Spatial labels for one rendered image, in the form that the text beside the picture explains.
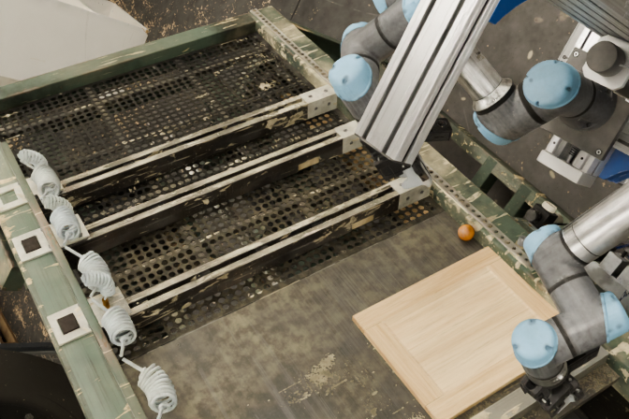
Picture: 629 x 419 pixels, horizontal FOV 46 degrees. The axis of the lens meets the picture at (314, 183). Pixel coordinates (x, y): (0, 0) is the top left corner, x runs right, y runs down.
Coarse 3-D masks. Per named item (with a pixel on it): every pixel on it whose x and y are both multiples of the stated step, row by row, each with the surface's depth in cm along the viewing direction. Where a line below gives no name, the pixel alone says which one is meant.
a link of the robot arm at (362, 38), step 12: (360, 24) 143; (372, 24) 137; (348, 36) 142; (360, 36) 138; (372, 36) 137; (348, 48) 139; (360, 48) 138; (372, 48) 138; (384, 48) 137; (384, 60) 141
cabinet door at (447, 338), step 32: (480, 256) 217; (416, 288) 208; (448, 288) 208; (480, 288) 208; (512, 288) 208; (384, 320) 199; (416, 320) 200; (448, 320) 200; (480, 320) 200; (512, 320) 200; (544, 320) 200; (384, 352) 192; (416, 352) 193; (448, 352) 193; (480, 352) 193; (512, 352) 193; (416, 384) 185; (448, 384) 186; (480, 384) 186; (448, 416) 179
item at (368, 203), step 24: (384, 192) 229; (408, 192) 229; (336, 216) 223; (360, 216) 223; (264, 240) 213; (288, 240) 213; (312, 240) 217; (216, 264) 206; (240, 264) 206; (264, 264) 211; (168, 288) 201; (192, 288) 200; (216, 288) 206; (96, 312) 189; (144, 312) 195; (168, 312) 201; (72, 336) 184
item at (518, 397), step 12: (600, 348) 192; (600, 360) 189; (576, 372) 186; (588, 372) 190; (516, 396) 181; (528, 396) 181; (492, 408) 178; (504, 408) 179; (516, 408) 179; (528, 408) 180
